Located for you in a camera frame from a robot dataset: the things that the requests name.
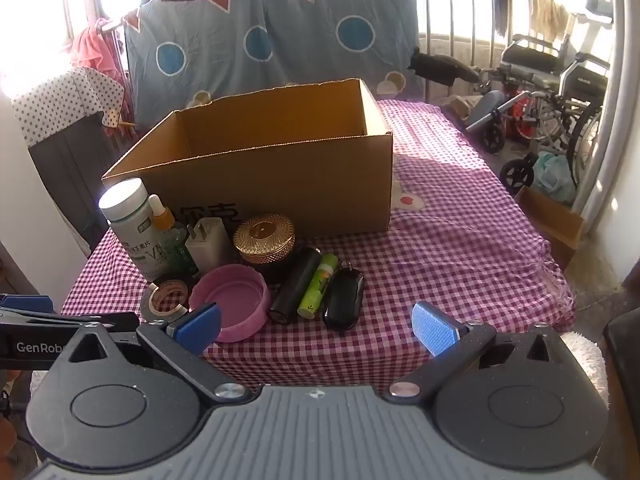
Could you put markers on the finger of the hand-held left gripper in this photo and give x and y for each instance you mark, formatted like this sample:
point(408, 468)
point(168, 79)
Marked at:
point(75, 319)

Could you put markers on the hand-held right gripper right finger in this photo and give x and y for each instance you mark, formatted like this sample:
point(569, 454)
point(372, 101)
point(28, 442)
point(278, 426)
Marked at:
point(434, 329)

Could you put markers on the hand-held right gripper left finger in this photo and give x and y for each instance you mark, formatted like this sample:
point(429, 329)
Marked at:
point(200, 325)

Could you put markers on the pink round dish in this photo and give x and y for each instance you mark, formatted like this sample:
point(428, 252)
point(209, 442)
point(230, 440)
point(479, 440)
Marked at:
point(235, 321)

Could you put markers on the black tape roll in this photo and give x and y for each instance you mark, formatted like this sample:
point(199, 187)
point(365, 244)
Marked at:
point(146, 305)

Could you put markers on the white charger plug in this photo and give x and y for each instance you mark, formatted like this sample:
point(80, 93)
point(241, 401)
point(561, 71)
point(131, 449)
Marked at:
point(207, 252)

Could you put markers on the orange-collared glass dropper bottle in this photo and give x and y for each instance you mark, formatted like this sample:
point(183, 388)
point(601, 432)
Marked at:
point(172, 241)

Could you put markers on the black key fob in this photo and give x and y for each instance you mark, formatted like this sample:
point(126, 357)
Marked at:
point(342, 300)

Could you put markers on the white supplement bottle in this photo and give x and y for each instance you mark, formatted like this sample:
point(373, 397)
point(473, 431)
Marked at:
point(130, 240)

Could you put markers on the black cylindrical tube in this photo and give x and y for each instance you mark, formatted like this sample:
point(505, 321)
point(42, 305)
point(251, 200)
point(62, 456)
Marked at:
point(295, 285)

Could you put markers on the gold-lidded dark jar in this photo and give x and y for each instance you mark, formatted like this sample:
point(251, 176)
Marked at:
point(263, 240)

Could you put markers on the green battery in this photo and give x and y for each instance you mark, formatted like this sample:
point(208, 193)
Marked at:
point(317, 287)

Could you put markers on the brown cardboard box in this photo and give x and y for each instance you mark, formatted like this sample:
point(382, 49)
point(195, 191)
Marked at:
point(280, 180)

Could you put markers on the pink checked tablecloth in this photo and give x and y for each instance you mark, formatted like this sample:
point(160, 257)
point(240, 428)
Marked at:
point(450, 250)

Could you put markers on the dark ribbed cabinet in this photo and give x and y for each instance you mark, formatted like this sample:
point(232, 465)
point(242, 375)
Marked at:
point(75, 170)

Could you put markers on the white fluffy cushion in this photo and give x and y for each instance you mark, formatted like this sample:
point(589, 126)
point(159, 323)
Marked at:
point(590, 360)

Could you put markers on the small open cardboard box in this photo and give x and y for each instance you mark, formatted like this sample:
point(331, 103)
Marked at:
point(550, 220)

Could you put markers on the teal plastic bag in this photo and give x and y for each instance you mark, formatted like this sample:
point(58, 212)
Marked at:
point(552, 177)

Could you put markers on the dark chair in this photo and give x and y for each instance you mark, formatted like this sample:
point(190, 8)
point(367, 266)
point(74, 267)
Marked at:
point(625, 360)

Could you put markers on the grey padded footrest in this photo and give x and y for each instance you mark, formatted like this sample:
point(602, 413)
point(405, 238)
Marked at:
point(487, 105)

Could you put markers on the pink hanging garment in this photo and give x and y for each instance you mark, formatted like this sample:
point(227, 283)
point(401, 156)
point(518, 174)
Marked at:
point(95, 45)

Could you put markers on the folded wheelchair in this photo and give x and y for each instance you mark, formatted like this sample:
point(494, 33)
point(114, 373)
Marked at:
point(535, 57)

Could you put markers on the blue blanket with circles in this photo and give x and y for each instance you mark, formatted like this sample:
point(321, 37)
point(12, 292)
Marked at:
point(300, 35)

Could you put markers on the beige hanging tassels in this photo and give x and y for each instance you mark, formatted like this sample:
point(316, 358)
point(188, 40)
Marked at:
point(547, 15)

